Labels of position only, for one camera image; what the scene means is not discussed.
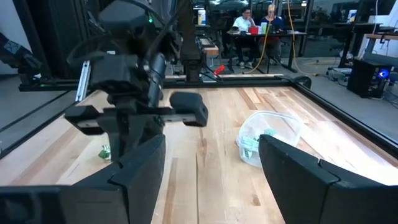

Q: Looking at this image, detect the black table frame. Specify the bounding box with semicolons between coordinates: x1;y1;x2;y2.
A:
0;74;398;159

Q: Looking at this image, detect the black base green light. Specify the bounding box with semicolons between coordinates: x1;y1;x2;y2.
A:
18;77;78;93

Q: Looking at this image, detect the black computer blue light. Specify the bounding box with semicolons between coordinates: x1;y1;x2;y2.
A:
346;58;393;99

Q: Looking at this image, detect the floor power strip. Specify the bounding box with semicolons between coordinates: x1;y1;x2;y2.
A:
326;67;349;82

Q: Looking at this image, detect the wooden top table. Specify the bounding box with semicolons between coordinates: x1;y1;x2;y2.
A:
363;30;398;57

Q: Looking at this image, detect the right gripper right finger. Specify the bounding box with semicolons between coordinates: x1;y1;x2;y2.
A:
258;134;398;224

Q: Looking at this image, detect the silver aluminium strut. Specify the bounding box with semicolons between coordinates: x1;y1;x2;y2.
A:
75;60;91;102

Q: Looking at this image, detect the oblong clear plastic container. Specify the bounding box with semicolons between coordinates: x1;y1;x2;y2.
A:
236;110;305;169

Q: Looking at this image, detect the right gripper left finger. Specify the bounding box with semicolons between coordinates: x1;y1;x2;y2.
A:
0;134;167;224

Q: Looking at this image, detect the black standing desk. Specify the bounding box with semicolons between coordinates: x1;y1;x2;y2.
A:
323;21;383;68

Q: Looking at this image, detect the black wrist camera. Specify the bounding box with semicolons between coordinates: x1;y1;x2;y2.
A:
98;0;155;32

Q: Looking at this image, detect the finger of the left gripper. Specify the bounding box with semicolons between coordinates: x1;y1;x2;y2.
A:
133;91;209;152
64;105;121;164

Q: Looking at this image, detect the yellow hanging cable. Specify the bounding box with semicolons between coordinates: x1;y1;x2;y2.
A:
285;0;317;77
244;9;274;75

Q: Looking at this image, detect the black office desk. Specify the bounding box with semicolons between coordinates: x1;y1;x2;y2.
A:
226;29;308;74

